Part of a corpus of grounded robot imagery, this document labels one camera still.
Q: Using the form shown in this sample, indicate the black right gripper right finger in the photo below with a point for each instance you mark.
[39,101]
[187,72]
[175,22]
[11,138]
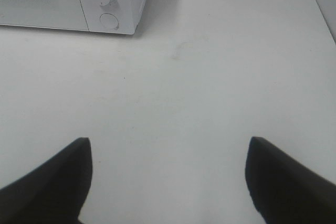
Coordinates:
[285,191]

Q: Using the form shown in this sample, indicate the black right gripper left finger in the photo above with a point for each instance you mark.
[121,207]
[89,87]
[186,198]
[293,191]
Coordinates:
[54,192]

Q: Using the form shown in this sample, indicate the round white door release button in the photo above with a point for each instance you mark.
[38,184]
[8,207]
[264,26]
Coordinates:
[109,21]

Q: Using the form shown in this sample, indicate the white microwave door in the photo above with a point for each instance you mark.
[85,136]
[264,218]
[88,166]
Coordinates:
[55,14]

